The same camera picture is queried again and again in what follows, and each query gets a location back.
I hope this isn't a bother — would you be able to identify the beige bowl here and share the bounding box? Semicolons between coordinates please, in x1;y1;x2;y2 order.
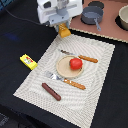
119;5;128;30

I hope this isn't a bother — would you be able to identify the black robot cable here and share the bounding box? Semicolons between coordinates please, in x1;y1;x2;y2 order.
0;0;42;27

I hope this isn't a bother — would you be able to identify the black stove burner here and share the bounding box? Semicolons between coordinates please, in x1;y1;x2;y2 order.
88;1;104;9

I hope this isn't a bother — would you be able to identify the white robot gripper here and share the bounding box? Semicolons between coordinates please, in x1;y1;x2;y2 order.
37;0;83;26

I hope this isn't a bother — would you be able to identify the white woven placemat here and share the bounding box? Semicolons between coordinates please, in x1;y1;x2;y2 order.
14;35;115;128

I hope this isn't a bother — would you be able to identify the toy knife wooden handle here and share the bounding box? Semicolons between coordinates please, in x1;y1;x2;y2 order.
58;49;99;64

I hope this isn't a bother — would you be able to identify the grey toy frying pan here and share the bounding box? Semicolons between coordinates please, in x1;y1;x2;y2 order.
81;6;104;31

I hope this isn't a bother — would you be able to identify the yellow toy butter box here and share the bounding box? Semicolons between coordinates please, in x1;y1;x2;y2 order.
20;54;37;70

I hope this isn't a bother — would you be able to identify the brown toy sausage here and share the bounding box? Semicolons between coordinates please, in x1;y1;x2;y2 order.
42;83;61;101

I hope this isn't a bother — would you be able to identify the toy fork wooden handle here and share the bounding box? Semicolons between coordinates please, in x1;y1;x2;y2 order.
45;71;86;90

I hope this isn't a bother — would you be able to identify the red toy tomato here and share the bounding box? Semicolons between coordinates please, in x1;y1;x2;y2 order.
69;58;83;70

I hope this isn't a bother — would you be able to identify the orange toy bread loaf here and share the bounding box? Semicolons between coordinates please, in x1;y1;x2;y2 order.
59;24;71;38

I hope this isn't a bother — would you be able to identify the round wooden plate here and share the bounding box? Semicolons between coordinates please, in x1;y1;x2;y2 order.
56;55;84;79

